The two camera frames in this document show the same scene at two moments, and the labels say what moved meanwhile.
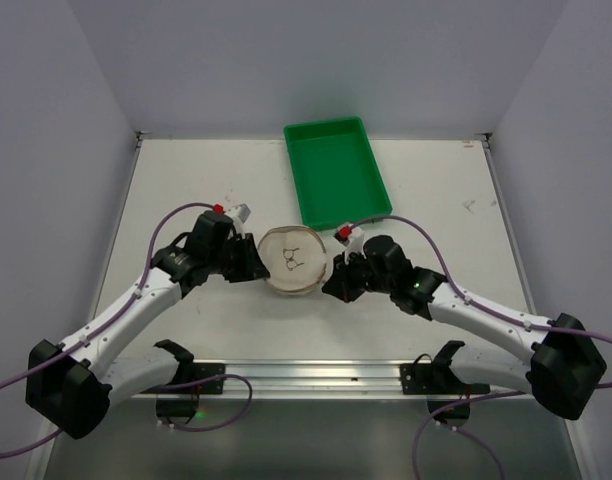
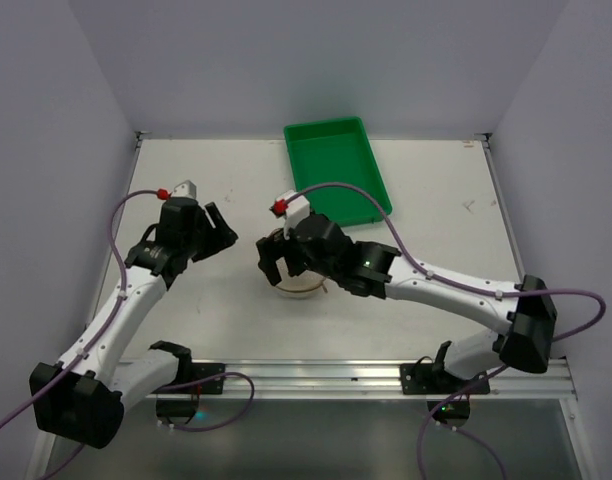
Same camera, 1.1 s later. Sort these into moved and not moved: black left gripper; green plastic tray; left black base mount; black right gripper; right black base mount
Moved: black right gripper; black left gripper
Not moved: left black base mount; green plastic tray; right black base mount
